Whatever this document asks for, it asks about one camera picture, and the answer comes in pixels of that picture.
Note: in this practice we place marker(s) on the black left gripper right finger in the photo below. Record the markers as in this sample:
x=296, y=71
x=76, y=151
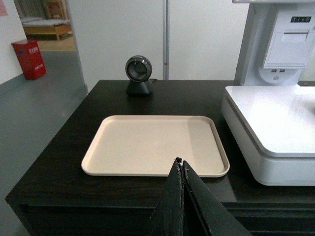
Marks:
x=204, y=214

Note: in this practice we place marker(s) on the white POS terminal stand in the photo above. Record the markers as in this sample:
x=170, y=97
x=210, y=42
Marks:
x=278, y=40

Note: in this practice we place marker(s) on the wooden bench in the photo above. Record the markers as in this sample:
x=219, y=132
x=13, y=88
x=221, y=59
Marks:
x=53, y=27

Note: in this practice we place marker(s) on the black ribbed checkout counter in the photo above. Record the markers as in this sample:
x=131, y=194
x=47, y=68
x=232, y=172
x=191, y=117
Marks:
x=55, y=197

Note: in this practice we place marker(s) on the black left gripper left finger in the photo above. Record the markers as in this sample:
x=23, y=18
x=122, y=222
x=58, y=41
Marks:
x=168, y=216

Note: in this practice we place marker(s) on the white checkout scale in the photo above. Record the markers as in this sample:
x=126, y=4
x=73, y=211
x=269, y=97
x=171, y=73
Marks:
x=274, y=128

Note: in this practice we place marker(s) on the red fire extinguisher box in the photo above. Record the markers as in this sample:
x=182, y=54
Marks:
x=30, y=58

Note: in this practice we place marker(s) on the beige plastic tray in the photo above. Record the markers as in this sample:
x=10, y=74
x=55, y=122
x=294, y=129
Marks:
x=148, y=145

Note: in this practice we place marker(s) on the black orb barcode scanner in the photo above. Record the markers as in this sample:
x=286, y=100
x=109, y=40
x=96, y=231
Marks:
x=138, y=69

